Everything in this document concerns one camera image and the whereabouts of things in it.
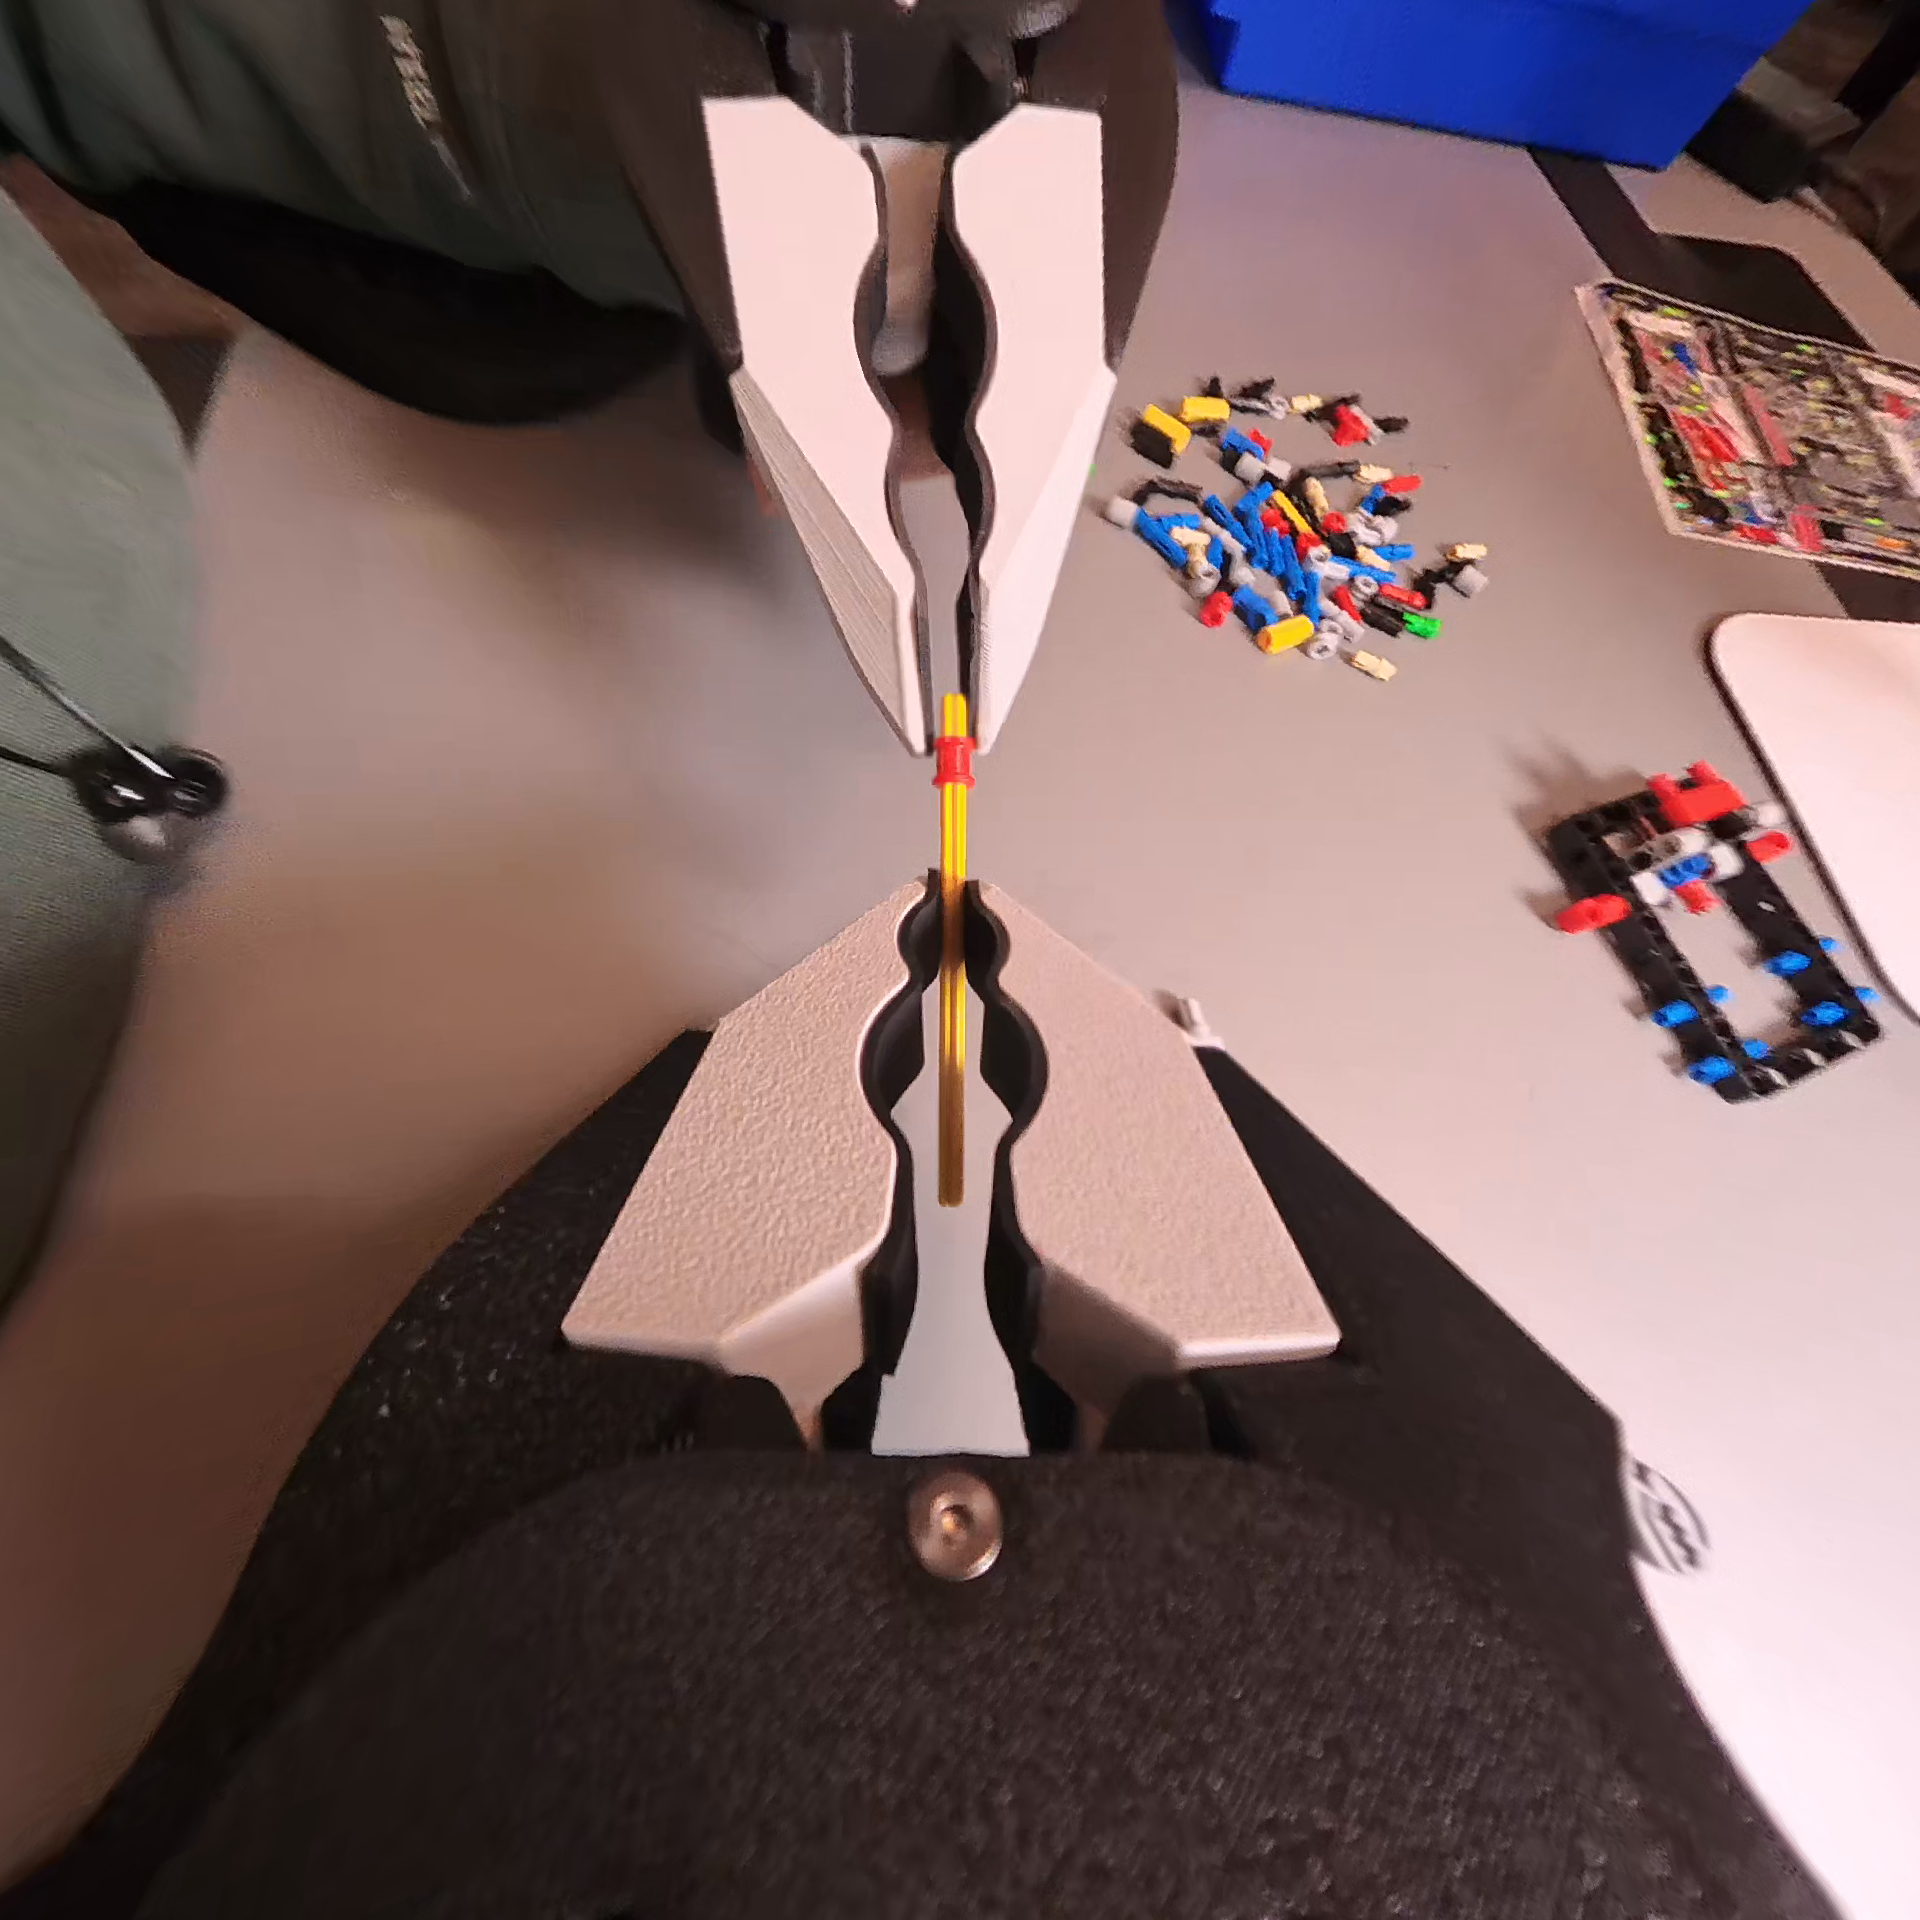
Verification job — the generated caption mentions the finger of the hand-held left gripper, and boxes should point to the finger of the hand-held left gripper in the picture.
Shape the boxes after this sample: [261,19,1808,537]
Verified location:
[937,98,1120,743]
[702,97,965,759]

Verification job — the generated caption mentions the cluster of grey discs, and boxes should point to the cluster of grey discs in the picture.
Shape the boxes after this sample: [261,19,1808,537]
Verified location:
[1628,1462,1712,1577]

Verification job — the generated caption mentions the blue plastic bin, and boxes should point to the blue plastic bin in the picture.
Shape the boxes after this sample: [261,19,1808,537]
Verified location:
[1168,0,1817,170]

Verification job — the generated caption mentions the colourful sticker sheet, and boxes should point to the colourful sticker sheet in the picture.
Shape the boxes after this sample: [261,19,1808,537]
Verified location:
[1574,277,1920,585]

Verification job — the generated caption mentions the black earphones with cable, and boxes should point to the black earphones with cable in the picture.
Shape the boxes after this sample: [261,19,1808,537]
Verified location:
[0,637,231,863]

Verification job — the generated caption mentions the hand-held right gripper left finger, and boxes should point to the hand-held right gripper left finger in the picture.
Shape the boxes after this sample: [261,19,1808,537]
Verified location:
[561,874,962,1450]

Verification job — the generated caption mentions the pile of small lego pieces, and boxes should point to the pile of small lego pieces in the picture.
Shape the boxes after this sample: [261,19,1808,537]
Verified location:
[1101,375,1490,684]

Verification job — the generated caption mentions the white book stand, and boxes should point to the white book stand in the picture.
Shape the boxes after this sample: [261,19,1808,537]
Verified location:
[1706,613,1920,1021]

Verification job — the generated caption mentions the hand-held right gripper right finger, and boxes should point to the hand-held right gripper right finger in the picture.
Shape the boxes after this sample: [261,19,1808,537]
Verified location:
[960,879,1341,1450]

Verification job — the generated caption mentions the black lego frame assembly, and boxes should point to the black lego frame assembly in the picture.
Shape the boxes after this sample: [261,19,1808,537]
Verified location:
[1544,761,1884,1105]

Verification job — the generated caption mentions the person's left forearm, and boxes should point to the person's left forearm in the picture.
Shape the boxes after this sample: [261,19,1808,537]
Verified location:
[0,0,693,308]

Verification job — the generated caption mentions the yellow lego axle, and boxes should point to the yellow lego axle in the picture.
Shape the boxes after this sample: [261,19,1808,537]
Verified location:
[934,692,972,1212]

